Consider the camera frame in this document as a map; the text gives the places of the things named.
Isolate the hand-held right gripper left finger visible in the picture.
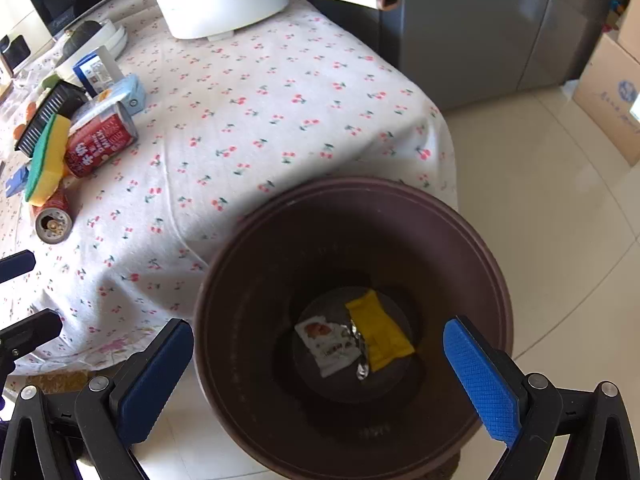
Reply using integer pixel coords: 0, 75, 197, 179
7, 318, 195, 480

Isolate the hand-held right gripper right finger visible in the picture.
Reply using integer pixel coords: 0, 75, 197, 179
442, 316, 640, 480

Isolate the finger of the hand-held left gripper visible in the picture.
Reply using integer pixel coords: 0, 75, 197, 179
0, 309, 63, 362
0, 250, 37, 285

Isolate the brown plastic trash bin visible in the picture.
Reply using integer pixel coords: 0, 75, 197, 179
194, 176, 515, 480

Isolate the black ribbed plastic tray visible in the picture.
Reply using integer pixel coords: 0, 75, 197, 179
14, 79, 90, 157

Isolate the blue white box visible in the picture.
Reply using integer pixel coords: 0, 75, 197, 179
72, 46, 123, 97

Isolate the small red can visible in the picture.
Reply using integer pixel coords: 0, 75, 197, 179
34, 187, 75, 244

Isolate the small blue packet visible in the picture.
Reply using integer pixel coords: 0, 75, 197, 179
5, 166, 28, 198

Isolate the yellow snack packet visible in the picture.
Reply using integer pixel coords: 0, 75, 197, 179
346, 290, 415, 372

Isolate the yellow green sponge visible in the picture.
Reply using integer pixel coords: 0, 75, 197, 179
25, 114, 72, 207

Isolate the silver foil wrapper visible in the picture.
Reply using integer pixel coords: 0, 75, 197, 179
345, 320, 372, 381

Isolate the large red can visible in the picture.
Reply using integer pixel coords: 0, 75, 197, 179
64, 101, 139, 179

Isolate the white printed wrapper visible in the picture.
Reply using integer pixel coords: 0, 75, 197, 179
295, 314, 362, 378

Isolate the light blue drink carton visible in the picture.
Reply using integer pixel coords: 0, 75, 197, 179
95, 74, 147, 116

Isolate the stack of white bowls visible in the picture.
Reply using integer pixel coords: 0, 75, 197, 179
65, 19, 127, 68

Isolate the cherry print tablecloth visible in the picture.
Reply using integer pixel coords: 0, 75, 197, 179
0, 0, 458, 376

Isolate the large cardboard box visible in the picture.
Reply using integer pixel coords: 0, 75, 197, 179
572, 32, 640, 166

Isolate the white electric pot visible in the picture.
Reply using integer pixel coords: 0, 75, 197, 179
142, 0, 401, 41

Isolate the grey refrigerator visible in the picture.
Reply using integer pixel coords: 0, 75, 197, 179
377, 0, 623, 111

